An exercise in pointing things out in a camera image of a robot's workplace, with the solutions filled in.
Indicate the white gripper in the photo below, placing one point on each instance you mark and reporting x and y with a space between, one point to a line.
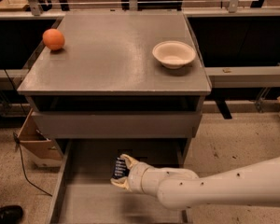
136 176

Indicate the white paper bowl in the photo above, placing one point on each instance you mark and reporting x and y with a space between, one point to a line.
174 54

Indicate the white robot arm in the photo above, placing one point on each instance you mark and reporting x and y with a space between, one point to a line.
177 188

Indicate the grey metal rail frame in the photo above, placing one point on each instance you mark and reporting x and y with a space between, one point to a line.
240 45

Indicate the open grey middle drawer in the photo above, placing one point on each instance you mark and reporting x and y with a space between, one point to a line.
84 194

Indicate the dark blueberry rxbar wrapper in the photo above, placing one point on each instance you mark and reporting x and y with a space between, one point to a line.
120 169

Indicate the orange ball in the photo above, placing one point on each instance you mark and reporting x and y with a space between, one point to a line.
53 39

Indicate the cardboard box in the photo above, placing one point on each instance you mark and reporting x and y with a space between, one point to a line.
41 150

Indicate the black shoe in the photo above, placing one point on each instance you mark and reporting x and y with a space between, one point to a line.
10 214

